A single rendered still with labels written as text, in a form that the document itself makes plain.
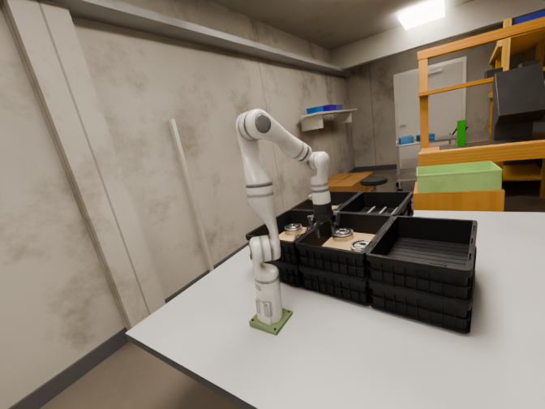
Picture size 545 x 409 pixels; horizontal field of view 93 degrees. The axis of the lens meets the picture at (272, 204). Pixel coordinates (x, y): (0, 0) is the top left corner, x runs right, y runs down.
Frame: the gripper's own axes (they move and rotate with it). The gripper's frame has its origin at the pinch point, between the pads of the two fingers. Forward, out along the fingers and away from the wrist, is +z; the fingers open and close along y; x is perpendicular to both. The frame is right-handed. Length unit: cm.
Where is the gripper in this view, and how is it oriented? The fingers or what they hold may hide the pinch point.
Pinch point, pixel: (325, 233)
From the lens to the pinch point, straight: 114.0
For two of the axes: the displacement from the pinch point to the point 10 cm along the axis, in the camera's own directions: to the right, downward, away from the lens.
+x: 0.0, -2.8, 9.6
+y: 9.9, -1.6, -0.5
